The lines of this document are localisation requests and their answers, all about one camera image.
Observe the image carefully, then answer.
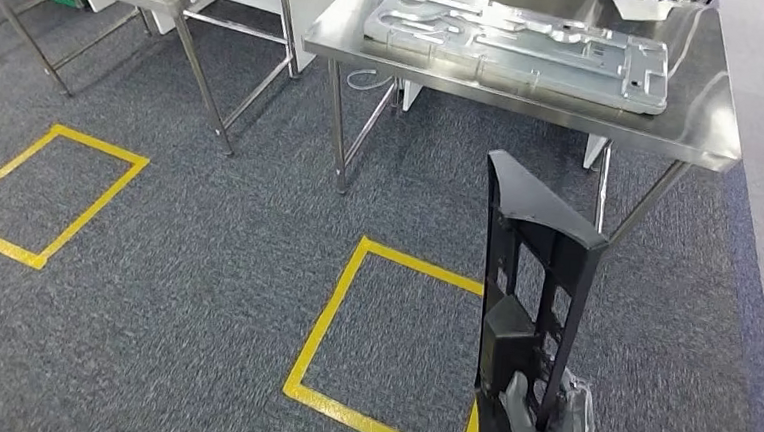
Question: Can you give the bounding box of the grey stamped metal plate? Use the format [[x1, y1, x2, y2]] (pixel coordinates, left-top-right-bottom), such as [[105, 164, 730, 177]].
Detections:
[[359, 0, 676, 117]]

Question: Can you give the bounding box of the white cabinet block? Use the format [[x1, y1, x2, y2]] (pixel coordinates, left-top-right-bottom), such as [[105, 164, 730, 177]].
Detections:
[[79, 0, 343, 75]]

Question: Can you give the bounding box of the stainless steel workbench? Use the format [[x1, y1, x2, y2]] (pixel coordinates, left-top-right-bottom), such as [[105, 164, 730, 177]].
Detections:
[[291, 0, 754, 258]]

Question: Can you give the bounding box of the yellow floor tape square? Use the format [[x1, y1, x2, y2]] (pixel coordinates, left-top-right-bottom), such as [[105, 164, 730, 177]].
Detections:
[[279, 231, 491, 432], [0, 120, 153, 278]]

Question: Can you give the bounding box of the black plastic frame part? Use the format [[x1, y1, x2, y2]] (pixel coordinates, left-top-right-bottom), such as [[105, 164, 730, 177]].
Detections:
[[470, 147, 616, 432]]

